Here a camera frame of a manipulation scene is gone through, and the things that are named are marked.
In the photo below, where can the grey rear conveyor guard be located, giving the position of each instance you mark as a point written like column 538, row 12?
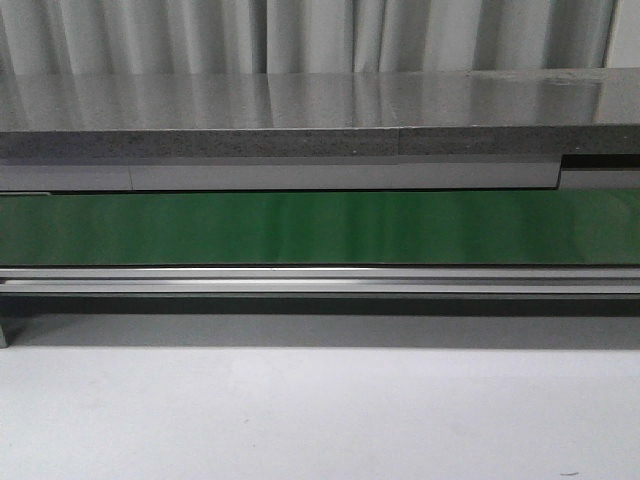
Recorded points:
column 396, row 172

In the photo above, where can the grey pleated curtain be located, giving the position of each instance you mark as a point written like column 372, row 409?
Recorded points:
column 139, row 37

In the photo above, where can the green conveyor belt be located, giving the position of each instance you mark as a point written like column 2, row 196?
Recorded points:
column 517, row 227

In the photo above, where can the grey conveyor support leg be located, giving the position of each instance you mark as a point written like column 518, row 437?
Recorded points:
column 13, row 321

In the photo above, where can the aluminium front conveyor rail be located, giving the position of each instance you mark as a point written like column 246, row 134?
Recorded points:
column 322, row 280

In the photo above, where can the grey stone slab table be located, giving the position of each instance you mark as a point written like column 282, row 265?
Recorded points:
column 557, row 111

